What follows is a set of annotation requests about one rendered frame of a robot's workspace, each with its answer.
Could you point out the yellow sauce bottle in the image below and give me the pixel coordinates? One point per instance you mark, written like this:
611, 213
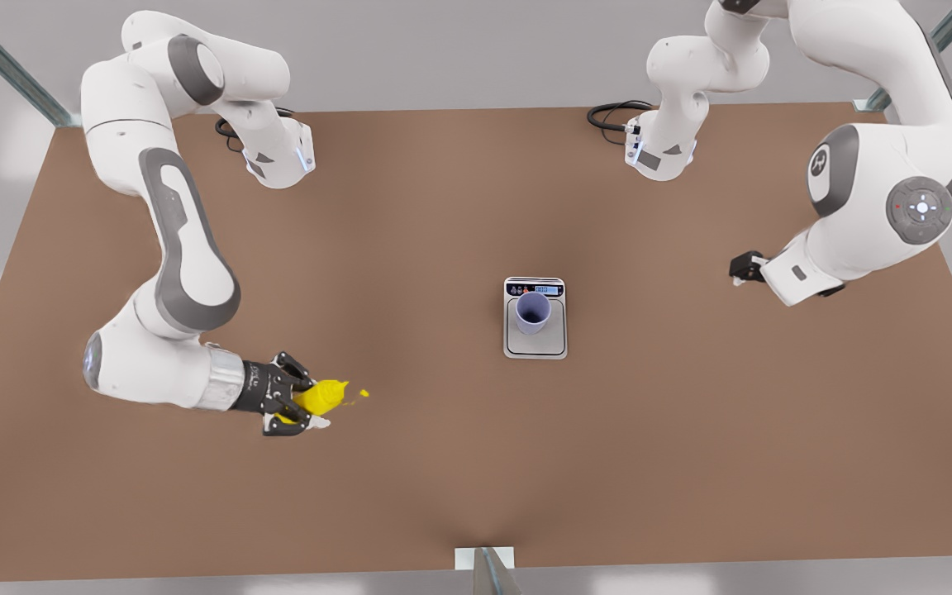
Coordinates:
326, 397

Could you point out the lavender cup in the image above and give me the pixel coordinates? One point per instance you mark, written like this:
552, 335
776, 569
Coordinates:
532, 312

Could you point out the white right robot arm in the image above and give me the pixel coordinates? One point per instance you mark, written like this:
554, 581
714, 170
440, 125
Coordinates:
183, 248

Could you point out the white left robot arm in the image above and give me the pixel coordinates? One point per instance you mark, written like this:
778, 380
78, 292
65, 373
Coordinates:
881, 190

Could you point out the silver kitchen scale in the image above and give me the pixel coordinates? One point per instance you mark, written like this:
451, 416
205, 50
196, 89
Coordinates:
535, 345

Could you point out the silver frame post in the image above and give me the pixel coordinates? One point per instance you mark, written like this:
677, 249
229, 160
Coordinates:
943, 33
5, 62
488, 572

